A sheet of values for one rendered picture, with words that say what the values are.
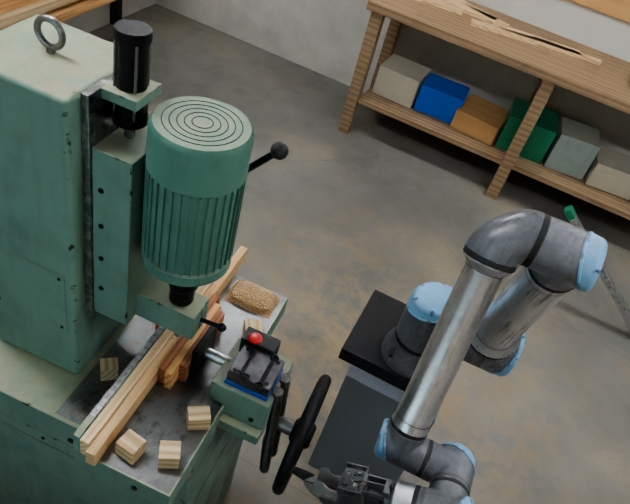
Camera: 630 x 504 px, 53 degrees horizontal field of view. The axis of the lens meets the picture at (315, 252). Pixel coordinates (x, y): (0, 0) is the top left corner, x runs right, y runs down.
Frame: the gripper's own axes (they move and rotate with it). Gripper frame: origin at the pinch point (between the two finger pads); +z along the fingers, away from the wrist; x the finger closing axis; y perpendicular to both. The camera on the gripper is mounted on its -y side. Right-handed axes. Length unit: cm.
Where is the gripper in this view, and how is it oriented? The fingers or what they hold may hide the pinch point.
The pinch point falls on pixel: (309, 484)
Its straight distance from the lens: 158.0
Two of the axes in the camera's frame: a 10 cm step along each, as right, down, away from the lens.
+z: -9.4, -1.2, 3.3
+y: -0.9, -8.2, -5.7
